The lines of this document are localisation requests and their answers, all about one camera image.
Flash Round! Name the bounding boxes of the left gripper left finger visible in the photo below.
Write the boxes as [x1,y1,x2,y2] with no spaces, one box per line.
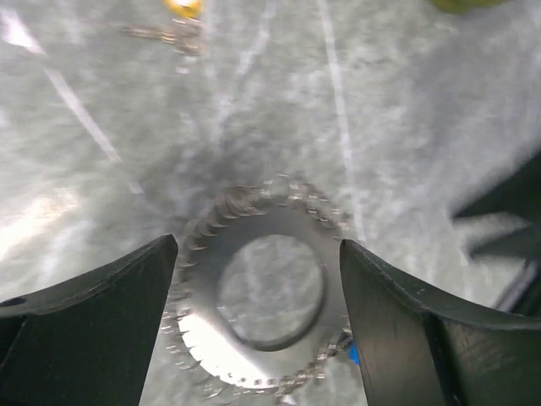
[1,235,178,406]

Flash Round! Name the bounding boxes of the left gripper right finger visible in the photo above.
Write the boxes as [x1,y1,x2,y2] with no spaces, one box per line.
[340,239,540,406]

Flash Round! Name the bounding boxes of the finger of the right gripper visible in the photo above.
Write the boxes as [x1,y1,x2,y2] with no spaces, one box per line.
[452,151,540,220]
[469,223,540,261]

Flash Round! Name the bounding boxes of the olive green plastic bin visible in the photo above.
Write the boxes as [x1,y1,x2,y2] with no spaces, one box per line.
[429,0,506,14]

